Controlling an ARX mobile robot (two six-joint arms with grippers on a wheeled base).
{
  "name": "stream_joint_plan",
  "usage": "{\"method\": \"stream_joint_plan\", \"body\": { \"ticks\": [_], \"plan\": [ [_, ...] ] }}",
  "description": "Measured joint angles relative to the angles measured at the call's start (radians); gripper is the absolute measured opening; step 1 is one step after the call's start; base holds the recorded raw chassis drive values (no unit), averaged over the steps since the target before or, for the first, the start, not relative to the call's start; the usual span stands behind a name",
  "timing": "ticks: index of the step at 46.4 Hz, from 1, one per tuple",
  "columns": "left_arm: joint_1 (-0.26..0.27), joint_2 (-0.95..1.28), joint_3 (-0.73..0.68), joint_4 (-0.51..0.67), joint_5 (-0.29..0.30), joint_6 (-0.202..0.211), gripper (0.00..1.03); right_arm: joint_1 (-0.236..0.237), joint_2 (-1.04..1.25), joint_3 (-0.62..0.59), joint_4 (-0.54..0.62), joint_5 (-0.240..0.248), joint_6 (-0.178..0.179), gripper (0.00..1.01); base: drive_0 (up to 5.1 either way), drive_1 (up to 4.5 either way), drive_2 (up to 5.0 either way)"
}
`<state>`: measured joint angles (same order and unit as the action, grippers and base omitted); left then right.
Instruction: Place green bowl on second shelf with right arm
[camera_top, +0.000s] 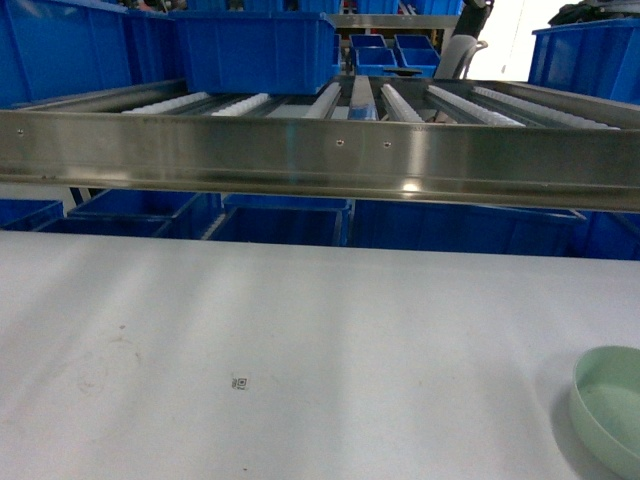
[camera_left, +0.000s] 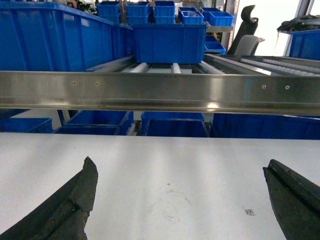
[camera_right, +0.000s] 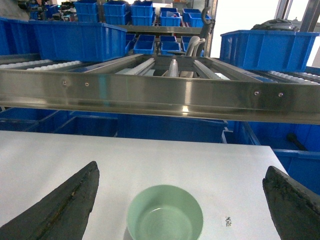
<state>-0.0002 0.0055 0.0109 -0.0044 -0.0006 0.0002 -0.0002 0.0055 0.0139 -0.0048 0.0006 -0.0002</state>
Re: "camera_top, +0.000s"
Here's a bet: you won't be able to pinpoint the blue bin below shelf centre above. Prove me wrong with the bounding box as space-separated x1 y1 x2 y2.
210 194 353 246

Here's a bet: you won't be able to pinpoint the blue bin below shelf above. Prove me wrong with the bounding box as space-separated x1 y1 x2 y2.
350 200 586 256
36 189 222 240
210 194 353 246

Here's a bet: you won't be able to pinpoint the blue bin below shelf right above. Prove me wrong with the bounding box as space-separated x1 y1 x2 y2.
350 200 586 256

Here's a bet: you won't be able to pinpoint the stainless steel roller shelf rack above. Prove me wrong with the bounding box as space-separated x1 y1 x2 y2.
1 77 639 212

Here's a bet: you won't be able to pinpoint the blue bin below shelf left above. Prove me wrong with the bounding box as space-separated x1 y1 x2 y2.
36 189 222 240

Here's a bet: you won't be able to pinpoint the blue bin on shelf centre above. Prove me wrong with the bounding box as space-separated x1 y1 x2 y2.
170 10 335 95

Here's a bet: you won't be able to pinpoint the light green plastic bowl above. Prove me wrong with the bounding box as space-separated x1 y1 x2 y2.
569 345 639 479

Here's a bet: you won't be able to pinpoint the small QR code sticker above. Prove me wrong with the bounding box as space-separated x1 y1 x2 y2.
231 376 249 390

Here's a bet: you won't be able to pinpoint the small blue bins in background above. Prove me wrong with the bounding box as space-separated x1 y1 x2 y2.
349 34 440 78

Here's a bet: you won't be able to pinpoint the grey office chair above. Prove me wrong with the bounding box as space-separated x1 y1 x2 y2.
433 0 494 80

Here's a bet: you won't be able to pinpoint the large blue bin upper left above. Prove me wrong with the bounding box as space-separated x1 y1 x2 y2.
0 0 132 105

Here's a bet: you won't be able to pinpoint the blue bin upper right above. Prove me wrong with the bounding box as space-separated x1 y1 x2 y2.
528 18 639 104

